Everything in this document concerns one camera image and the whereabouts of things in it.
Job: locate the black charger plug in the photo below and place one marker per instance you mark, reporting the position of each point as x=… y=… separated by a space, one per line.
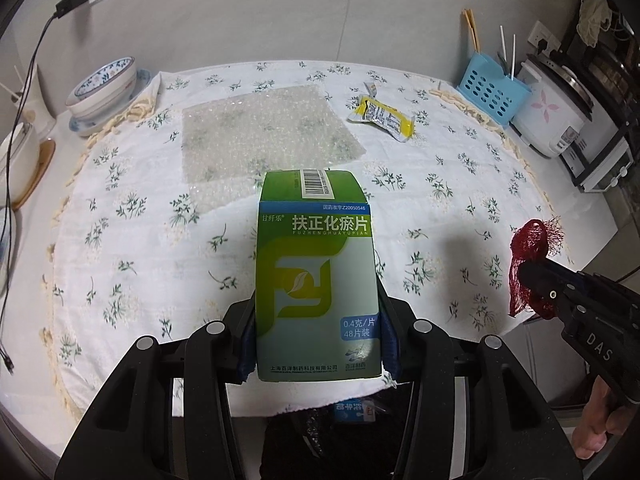
x=70 y=4

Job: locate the white floral tablecloth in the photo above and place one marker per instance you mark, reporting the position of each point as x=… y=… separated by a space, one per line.
x=450 y=185

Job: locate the blue perforated plastic basket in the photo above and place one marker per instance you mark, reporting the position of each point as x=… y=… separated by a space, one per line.
x=490 y=90

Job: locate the person's right hand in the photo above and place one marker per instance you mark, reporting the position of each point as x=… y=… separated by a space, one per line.
x=592 y=430

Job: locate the wooden chopstick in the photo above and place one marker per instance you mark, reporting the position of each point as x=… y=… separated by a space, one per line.
x=468 y=30
x=474 y=30

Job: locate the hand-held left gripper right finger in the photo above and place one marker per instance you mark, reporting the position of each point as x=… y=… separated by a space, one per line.
x=389 y=352

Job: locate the small torn wrapper piece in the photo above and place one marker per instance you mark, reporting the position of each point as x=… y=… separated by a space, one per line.
x=371 y=89

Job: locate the red mesh net bag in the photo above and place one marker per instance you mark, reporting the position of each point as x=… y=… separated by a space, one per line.
x=530 y=240

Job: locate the blue white packet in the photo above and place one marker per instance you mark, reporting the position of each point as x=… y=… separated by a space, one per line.
x=352 y=410

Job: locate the white toaster oven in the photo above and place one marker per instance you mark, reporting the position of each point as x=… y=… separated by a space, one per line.
x=605 y=150

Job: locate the white stick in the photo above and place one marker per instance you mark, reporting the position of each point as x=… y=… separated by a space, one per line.
x=503 y=42
x=512 y=55

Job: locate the white container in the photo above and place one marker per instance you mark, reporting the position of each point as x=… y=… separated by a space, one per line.
x=35 y=115

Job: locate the green medicine box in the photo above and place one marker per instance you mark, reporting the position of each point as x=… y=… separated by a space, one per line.
x=315 y=270

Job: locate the yellow snack packet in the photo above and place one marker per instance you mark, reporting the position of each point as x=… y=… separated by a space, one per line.
x=382 y=117

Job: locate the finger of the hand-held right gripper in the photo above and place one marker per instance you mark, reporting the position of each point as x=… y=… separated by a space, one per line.
x=537 y=280

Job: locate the clear bubble wrap sheet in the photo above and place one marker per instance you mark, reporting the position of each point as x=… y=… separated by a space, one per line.
x=260 y=130

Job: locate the white rice cooker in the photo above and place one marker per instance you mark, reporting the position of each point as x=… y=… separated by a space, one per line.
x=545 y=110

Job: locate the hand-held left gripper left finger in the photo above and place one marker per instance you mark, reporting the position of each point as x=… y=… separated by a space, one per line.
x=246 y=355

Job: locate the blue patterned white bowl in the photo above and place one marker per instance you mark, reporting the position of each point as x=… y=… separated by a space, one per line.
x=102 y=87

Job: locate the white pot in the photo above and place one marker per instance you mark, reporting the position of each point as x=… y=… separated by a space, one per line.
x=17 y=165

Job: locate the black trash bin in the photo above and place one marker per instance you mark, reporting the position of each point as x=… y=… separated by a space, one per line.
x=320 y=445

